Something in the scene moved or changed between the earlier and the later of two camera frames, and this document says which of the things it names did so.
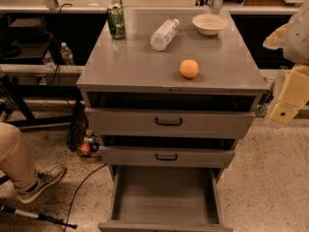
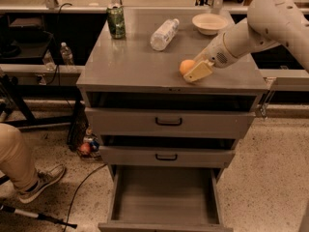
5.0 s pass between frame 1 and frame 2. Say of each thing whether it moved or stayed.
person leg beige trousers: stayed
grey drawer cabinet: stayed
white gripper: moved
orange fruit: stayed
